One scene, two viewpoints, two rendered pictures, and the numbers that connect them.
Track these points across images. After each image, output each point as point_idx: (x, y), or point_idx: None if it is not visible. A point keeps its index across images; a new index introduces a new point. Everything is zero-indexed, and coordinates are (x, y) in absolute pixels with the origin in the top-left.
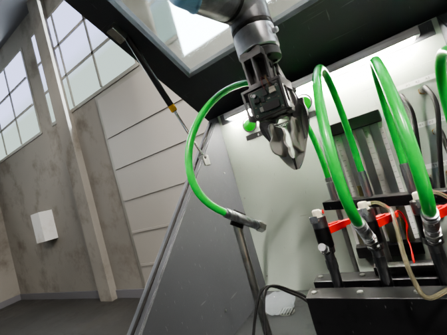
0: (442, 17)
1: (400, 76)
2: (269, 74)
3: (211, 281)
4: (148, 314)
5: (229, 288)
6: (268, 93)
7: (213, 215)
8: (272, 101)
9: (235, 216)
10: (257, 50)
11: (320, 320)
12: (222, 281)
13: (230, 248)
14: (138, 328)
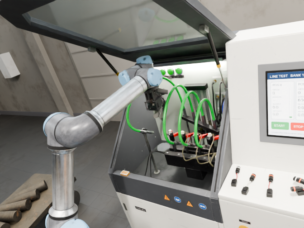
0: None
1: (216, 73)
2: (153, 97)
3: (136, 142)
4: (116, 156)
5: (143, 143)
6: (152, 104)
7: (137, 116)
8: (153, 107)
9: (143, 132)
10: (149, 92)
11: (168, 159)
12: (140, 141)
13: (144, 128)
14: (114, 160)
